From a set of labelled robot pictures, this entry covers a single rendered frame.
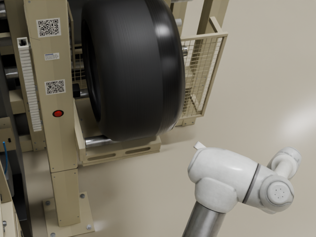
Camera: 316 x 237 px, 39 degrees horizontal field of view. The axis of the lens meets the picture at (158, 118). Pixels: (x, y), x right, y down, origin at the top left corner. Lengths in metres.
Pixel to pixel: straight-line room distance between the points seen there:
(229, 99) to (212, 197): 2.14
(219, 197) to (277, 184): 0.17
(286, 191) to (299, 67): 2.65
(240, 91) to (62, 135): 1.88
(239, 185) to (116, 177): 1.66
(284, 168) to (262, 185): 0.45
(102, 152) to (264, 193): 0.88
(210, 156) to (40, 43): 0.68
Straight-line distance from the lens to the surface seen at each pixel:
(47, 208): 2.82
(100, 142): 1.95
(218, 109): 3.36
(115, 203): 2.83
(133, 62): 1.56
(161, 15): 1.65
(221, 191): 1.35
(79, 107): 2.21
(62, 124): 1.93
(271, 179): 1.33
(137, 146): 2.01
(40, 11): 1.50
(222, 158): 1.36
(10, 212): 1.83
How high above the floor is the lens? 2.51
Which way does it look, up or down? 51 degrees down
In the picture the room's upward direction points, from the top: 10 degrees clockwise
